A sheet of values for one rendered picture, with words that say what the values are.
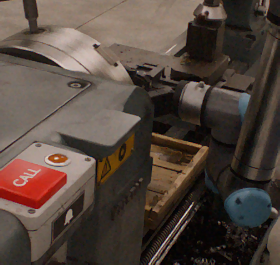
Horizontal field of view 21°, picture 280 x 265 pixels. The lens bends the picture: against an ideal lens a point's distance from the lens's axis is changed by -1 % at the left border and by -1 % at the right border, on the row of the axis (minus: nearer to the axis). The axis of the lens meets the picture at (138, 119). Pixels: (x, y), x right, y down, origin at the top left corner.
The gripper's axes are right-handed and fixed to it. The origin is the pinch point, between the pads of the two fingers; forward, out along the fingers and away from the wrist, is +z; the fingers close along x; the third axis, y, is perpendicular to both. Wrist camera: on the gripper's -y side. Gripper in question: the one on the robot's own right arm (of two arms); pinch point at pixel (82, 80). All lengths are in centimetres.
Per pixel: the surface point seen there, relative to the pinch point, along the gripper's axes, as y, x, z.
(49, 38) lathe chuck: -21.7, 15.6, -4.1
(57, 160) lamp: -59, 18, -26
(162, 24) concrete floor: 356, -108, 112
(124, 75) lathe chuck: -16.4, 10.1, -15.3
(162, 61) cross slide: 45.6, -11.0, 0.3
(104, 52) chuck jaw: -15.5, 12.8, -11.0
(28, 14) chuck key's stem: -20.5, 18.5, 0.5
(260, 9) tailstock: 101, -9, -10
